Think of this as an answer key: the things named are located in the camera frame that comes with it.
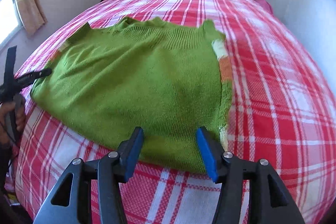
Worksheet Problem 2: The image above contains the green striped knit sweater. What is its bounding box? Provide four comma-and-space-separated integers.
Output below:
30, 17, 232, 173

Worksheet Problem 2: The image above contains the dark sleeved left forearm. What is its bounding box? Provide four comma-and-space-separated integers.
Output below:
0, 143, 17, 194

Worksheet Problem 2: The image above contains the person's left hand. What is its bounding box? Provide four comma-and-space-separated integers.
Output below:
1, 97, 26, 148

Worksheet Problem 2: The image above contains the yellow curtain left window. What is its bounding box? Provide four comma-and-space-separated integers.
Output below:
15, 0, 47, 36

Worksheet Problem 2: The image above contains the red white plaid bedspread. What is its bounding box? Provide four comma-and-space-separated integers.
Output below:
15, 0, 335, 223

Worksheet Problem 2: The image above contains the pink cloth by wall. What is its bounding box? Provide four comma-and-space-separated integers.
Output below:
254, 0, 273, 15

